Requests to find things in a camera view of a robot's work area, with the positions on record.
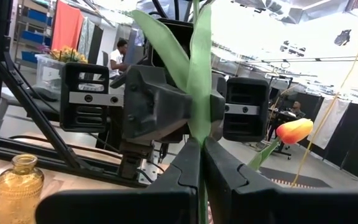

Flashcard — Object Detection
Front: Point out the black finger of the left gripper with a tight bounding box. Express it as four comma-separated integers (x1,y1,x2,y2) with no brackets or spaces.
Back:
210,74,227,142
122,64,193,141

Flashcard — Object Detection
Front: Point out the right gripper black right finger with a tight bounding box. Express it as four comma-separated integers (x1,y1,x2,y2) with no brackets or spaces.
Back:
203,136,358,224

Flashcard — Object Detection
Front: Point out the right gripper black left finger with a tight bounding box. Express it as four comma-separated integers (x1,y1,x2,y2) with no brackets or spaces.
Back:
35,137,202,224

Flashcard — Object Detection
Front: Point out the red artificial tulip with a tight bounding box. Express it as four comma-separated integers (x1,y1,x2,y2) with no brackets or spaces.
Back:
131,0,214,224

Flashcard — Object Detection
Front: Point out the yellow orange artificial tulip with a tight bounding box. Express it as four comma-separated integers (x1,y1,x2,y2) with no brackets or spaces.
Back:
247,117,314,172

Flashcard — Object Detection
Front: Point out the amber glass vase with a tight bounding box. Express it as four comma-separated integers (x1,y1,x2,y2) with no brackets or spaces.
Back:
0,154,45,224

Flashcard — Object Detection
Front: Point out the dark floor mat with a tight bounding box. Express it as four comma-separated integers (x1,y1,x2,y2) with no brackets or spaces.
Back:
258,167,333,189

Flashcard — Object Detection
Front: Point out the clear plastic bin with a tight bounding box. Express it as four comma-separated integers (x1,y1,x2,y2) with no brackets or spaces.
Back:
34,53,67,94

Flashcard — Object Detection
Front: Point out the grey bench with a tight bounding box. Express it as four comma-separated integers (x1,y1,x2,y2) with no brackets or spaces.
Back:
0,86,62,131

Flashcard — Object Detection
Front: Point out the black rolling stand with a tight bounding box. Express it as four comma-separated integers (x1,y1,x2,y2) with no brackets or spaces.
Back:
266,75,295,160

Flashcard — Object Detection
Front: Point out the yellow flower bunch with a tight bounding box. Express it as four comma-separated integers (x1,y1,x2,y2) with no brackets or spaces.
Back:
48,45,89,65

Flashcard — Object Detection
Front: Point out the person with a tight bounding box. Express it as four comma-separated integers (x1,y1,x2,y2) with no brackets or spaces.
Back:
286,100,306,119
108,38,129,80

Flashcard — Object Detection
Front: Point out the blue storage bin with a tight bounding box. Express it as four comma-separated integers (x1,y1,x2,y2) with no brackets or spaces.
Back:
21,50,39,63
26,8,53,26
21,30,52,46

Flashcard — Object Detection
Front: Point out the grey patterned cloth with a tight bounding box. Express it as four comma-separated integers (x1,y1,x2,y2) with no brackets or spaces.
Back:
77,17,96,60

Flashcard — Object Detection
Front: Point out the orange hanging cloth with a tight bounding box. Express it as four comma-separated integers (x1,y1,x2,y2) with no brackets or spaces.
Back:
50,0,85,51

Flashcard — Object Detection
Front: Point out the metal storage shelf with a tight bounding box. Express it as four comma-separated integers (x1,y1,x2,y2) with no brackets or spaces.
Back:
13,0,55,70

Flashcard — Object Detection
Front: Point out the white hanging cloth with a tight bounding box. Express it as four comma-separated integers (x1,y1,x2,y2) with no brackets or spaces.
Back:
308,97,351,151

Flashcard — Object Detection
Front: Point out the black ceiling device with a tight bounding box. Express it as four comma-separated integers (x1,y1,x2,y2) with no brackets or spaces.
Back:
333,29,352,47

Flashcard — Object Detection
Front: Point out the silver metal bracket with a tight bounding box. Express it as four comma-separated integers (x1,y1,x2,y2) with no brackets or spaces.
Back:
137,160,158,185

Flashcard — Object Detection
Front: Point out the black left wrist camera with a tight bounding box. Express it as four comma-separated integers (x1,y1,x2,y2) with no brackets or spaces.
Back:
147,17,195,68

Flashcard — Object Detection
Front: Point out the black camera cable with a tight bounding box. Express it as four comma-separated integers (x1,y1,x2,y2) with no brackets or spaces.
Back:
150,0,180,21

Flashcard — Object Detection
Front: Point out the yellow hanging cord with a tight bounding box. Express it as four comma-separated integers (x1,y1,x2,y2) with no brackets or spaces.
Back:
290,15,358,187

